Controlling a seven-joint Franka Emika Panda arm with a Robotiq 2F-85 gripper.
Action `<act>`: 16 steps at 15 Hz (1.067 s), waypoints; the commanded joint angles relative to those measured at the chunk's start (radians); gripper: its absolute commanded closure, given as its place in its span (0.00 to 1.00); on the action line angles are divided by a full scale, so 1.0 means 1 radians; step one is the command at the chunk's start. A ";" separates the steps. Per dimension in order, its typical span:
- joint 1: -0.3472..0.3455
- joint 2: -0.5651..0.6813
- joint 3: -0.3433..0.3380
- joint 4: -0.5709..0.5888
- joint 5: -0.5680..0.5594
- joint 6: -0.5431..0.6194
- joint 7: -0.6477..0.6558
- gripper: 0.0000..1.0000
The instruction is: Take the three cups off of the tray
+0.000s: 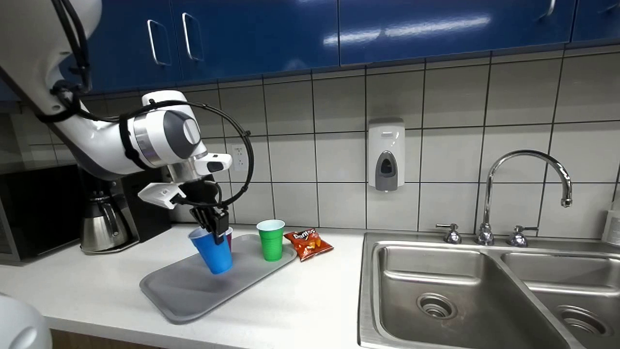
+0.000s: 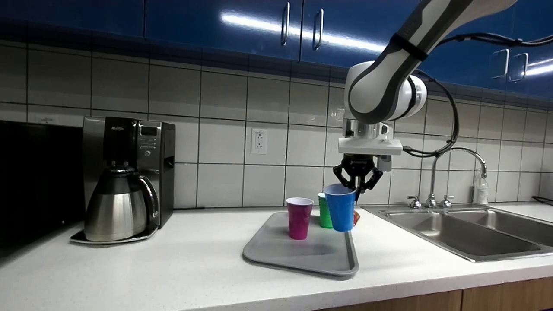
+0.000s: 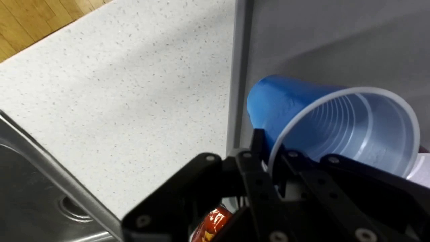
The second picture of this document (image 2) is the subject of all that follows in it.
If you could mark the wooden cabinet door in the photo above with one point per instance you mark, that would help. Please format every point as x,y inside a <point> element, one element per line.
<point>507,296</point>
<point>402,303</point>

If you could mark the pink plastic cup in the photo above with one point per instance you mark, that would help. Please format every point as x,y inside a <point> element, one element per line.
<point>299,218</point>

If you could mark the grey plastic tray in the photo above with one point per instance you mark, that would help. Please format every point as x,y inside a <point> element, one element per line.
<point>298,252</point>

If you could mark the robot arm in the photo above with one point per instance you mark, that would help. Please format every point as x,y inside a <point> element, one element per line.
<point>389,82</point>

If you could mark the blue plastic cup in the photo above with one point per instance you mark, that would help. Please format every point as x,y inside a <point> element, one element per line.
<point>341,209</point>

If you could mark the steel coffee carafe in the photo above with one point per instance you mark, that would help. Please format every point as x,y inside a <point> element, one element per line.
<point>114,207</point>

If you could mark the clear soap bottle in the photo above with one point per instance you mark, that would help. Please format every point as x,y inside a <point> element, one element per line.
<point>481,192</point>

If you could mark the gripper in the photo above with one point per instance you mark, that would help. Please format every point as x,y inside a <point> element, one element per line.
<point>358,163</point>

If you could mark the blue cabinet door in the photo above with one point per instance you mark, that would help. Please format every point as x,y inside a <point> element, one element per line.
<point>350,34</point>
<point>471,65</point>
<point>69,15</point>
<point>216,26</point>

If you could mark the green plastic cup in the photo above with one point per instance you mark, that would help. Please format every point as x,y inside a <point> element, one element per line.
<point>324,214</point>

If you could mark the small orange red object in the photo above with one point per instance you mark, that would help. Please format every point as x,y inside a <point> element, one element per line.
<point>356,218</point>

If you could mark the steel black coffee maker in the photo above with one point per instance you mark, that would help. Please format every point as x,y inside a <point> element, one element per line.
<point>155,172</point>

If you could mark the white wall socket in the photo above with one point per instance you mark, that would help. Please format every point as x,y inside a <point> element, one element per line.
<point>259,141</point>
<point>46,119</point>

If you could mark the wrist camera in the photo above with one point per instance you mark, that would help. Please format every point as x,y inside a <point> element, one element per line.
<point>367,146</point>

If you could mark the black microwave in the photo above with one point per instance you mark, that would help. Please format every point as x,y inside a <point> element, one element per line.
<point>39,181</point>

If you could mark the steel double sink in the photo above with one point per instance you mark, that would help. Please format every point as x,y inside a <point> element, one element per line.
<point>471,233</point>

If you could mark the blue wall cabinet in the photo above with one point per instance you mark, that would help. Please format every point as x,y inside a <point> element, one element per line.
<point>194,30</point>

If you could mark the chrome tap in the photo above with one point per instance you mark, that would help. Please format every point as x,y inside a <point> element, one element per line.
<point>433,181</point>

